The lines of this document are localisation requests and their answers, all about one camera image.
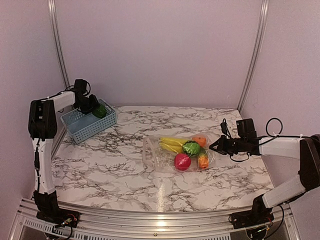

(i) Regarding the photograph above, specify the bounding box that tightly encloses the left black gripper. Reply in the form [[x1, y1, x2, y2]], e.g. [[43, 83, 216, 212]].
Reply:
[[76, 94, 100, 115]]

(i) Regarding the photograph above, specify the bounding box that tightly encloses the aluminium front frame rail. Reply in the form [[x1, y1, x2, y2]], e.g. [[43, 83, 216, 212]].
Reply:
[[8, 198, 300, 240]]

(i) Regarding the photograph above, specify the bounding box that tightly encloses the fake orange carrot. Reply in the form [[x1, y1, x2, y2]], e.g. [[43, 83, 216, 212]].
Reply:
[[197, 152, 210, 170]]

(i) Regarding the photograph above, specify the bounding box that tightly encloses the left aluminium corner post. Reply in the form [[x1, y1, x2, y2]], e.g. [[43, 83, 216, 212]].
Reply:
[[47, 0, 71, 88]]

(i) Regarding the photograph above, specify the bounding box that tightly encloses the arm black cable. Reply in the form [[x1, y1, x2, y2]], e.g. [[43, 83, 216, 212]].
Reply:
[[228, 117, 285, 163], [72, 81, 92, 111]]

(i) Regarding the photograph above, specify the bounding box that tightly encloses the right aluminium corner post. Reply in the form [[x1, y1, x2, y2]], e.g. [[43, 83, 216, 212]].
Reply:
[[237, 0, 270, 113]]

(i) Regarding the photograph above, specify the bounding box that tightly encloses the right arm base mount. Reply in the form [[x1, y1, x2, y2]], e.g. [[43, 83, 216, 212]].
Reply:
[[228, 210, 274, 229]]

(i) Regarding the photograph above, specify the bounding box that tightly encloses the clear zip top bag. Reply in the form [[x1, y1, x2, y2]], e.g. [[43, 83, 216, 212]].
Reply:
[[142, 133, 216, 173]]

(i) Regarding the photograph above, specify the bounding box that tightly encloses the fake red food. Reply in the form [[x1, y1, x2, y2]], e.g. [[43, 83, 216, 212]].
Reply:
[[174, 153, 191, 171]]

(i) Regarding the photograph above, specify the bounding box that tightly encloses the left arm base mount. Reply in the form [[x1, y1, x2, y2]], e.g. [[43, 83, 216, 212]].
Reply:
[[36, 208, 80, 228]]

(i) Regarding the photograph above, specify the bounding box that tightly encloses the blue plastic basket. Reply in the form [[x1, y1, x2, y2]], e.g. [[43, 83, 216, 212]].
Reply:
[[60, 98, 117, 144]]

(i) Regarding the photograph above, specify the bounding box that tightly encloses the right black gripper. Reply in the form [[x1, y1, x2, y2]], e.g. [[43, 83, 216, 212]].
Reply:
[[209, 134, 247, 156]]

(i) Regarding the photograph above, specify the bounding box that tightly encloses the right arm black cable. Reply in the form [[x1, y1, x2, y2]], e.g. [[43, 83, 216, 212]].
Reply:
[[228, 117, 285, 163]]

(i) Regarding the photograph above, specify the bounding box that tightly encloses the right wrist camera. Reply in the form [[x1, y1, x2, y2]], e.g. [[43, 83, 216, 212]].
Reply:
[[220, 118, 231, 138]]

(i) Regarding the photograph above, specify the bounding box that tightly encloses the fake yellow banana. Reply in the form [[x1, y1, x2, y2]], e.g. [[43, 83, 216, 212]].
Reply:
[[159, 137, 188, 154]]

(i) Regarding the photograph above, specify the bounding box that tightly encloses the fake orange fruit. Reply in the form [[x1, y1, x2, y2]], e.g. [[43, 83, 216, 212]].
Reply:
[[192, 135, 207, 148]]

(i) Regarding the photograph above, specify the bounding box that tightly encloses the fake green lettuce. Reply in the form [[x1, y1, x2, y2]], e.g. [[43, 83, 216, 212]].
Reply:
[[182, 140, 201, 156]]

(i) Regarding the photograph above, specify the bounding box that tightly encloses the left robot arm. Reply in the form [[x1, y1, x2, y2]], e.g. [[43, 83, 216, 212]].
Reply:
[[28, 79, 99, 223]]

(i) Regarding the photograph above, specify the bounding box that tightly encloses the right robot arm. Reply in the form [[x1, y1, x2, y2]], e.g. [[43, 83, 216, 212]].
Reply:
[[209, 118, 320, 224]]

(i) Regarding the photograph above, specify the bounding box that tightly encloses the aluminium corner post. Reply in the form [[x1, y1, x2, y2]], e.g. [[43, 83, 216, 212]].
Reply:
[[47, 0, 71, 88], [237, 0, 270, 113]]

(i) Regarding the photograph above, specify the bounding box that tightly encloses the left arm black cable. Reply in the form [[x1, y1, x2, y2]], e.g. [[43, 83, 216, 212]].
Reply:
[[72, 81, 92, 111]]

